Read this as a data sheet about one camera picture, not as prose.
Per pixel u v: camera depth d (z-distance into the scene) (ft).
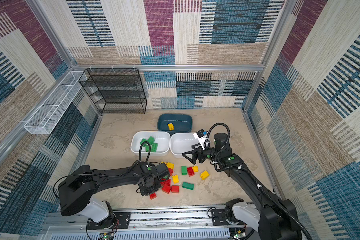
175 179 2.80
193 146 2.62
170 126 3.54
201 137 2.26
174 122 3.66
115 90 3.57
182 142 3.43
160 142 3.31
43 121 2.30
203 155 2.24
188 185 2.68
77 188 1.54
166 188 2.66
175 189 2.67
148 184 2.28
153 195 2.60
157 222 2.40
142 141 3.26
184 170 2.91
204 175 2.81
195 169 2.93
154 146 3.17
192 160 2.25
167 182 2.77
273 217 1.28
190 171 2.90
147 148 2.73
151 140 3.35
